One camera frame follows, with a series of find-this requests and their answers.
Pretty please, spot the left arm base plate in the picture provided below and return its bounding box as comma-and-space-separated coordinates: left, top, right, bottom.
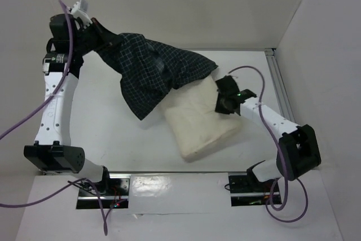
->
75, 174, 130, 210

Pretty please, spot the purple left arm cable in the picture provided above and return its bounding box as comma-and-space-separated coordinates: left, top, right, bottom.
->
0, 0, 109, 236

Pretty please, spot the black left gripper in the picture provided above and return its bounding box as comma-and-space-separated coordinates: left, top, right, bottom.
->
73, 17, 124, 56

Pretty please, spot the cream white pillow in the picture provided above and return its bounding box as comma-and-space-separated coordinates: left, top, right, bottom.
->
160, 76, 242, 163

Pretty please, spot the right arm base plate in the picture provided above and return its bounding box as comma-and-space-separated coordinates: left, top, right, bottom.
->
224, 173, 274, 207

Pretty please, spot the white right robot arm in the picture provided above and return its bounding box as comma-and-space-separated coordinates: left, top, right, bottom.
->
215, 76, 322, 191

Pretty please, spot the dark checkered pillowcase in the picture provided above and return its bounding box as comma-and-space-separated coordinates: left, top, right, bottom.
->
97, 33, 218, 120

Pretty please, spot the aluminium frame rail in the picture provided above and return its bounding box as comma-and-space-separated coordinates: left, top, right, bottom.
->
265, 49, 295, 122

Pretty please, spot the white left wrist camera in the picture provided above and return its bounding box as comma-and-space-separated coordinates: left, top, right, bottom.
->
69, 0, 93, 27

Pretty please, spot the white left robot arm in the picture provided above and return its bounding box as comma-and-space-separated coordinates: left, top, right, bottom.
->
24, 14, 116, 195

